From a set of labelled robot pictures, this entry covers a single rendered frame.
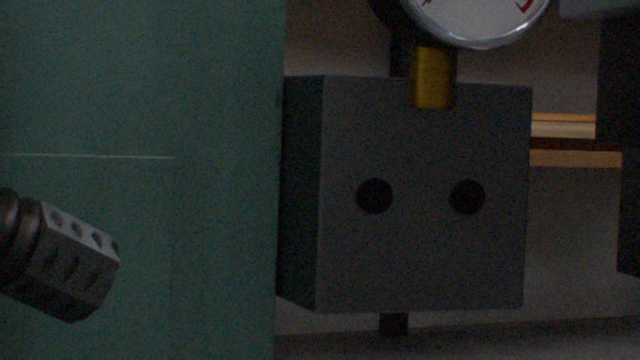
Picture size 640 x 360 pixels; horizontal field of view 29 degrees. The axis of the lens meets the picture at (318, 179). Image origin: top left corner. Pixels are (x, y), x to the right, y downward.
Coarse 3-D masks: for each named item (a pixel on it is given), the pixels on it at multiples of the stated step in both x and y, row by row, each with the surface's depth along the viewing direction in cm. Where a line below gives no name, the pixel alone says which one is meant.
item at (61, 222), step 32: (0, 192) 31; (0, 224) 30; (32, 224) 31; (64, 224) 32; (0, 256) 30; (32, 256) 31; (64, 256) 31; (96, 256) 32; (0, 288) 31; (32, 288) 31; (64, 288) 31; (96, 288) 32; (64, 320) 32
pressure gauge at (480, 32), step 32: (384, 0) 39; (416, 0) 38; (448, 0) 39; (480, 0) 39; (512, 0) 39; (544, 0) 40; (416, 32) 39; (448, 32) 38; (480, 32) 39; (512, 32) 39; (416, 64) 41; (448, 64) 41; (416, 96) 41; (448, 96) 41
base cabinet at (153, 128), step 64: (0, 0) 40; (64, 0) 41; (128, 0) 41; (192, 0) 42; (256, 0) 43; (0, 64) 40; (64, 64) 41; (128, 64) 41; (192, 64) 42; (256, 64) 43; (0, 128) 40; (64, 128) 41; (128, 128) 42; (192, 128) 42; (256, 128) 43; (64, 192) 41; (128, 192) 41; (192, 192) 43; (256, 192) 43; (128, 256) 42; (192, 256) 43; (256, 256) 44; (0, 320) 40; (128, 320) 42; (192, 320) 43; (256, 320) 44
